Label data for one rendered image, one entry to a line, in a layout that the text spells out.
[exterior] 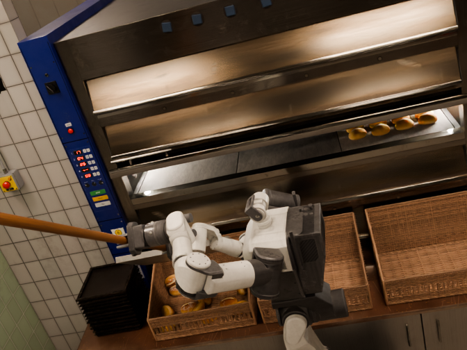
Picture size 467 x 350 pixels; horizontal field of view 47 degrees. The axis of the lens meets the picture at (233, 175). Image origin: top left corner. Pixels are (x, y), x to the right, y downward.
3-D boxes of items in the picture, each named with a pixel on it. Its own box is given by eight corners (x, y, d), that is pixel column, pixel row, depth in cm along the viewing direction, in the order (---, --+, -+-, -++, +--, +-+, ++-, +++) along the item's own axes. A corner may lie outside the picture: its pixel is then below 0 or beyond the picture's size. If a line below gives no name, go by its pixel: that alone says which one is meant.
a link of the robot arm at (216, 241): (189, 224, 228) (215, 232, 235) (187, 244, 224) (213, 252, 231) (198, 221, 223) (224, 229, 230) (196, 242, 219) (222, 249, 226)
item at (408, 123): (337, 103, 346) (336, 95, 343) (413, 86, 338) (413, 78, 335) (349, 142, 292) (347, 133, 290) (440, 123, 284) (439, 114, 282)
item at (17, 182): (8, 187, 303) (1, 171, 298) (24, 183, 301) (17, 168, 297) (3, 194, 296) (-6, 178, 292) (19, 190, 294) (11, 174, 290)
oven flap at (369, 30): (96, 115, 278) (87, 77, 276) (456, 30, 246) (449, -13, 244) (93, 115, 274) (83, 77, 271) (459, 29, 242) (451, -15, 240)
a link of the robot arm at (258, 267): (235, 288, 183) (267, 283, 191) (251, 299, 176) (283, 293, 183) (240, 256, 181) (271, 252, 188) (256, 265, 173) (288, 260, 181)
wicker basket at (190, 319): (168, 283, 326) (153, 246, 314) (258, 267, 317) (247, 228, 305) (154, 343, 283) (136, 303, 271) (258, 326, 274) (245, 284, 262)
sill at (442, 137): (135, 200, 309) (133, 194, 307) (461, 133, 277) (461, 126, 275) (133, 205, 303) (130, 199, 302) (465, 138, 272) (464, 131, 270)
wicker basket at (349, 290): (265, 266, 316) (254, 227, 304) (362, 250, 305) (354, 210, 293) (262, 326, 273) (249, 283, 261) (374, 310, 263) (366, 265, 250)
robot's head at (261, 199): (272, 210, 204) (266, 190, 200) (270, 225, 195) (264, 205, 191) (255, 212, 206) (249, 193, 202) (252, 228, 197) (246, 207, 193)
